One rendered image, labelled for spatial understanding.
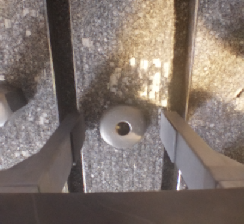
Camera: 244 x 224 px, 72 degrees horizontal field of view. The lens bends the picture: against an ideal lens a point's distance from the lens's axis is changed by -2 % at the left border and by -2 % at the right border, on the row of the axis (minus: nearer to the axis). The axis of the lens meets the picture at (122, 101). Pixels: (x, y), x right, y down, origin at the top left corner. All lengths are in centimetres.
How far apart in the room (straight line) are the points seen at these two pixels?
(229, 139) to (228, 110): 3
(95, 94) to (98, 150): 6
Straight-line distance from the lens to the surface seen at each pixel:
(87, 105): 16
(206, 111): 17
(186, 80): 17
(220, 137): 19
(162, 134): 16
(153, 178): 20
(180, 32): 17
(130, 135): 16
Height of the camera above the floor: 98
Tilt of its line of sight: 74 degrees down
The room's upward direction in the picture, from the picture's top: 175 degrees clockwise
